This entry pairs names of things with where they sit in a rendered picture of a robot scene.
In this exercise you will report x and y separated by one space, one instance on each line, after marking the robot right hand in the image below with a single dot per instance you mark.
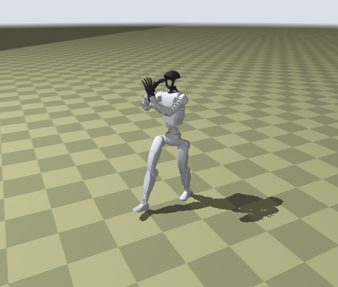
160 81

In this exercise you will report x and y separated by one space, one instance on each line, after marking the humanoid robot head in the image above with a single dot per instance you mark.
171 75

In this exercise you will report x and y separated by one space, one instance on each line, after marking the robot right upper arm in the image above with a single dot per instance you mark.
158 99

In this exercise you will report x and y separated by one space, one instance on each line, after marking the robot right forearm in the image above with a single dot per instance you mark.
145 101

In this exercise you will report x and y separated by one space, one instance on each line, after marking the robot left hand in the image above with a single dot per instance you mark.
149 88

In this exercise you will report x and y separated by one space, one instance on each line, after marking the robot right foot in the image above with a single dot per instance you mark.
141 208

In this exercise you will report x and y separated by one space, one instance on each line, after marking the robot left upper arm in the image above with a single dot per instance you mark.
182 100

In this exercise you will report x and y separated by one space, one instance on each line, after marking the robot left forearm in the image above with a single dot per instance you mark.
160 108

